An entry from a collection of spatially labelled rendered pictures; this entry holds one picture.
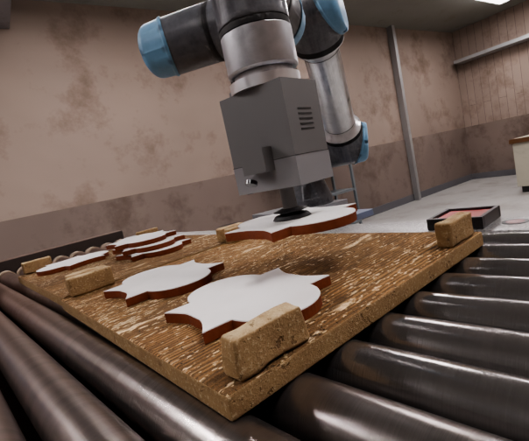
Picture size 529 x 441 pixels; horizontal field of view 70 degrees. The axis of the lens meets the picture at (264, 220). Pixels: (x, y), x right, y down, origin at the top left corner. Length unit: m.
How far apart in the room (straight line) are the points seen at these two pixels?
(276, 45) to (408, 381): 0.31
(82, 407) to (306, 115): 0.31
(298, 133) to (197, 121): 4.27
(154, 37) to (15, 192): 3.56
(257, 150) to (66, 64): 4.04
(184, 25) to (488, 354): 0.48
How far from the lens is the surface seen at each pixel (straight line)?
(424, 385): 0.25
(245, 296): 0.34
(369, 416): 0.22
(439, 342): 0.29
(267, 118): 0.38
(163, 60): 0.57
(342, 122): 1.07
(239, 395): 0.23
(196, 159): 4.53
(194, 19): 0.54
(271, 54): 0.40
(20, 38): 4.40
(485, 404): 0.24
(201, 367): 0.26
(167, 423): 0.27
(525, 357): 0.28
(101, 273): 0.59
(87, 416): 0.30
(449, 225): 0.42
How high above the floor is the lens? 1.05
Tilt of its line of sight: 7 degrees down
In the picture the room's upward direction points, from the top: 12 degrees counter-clockwise
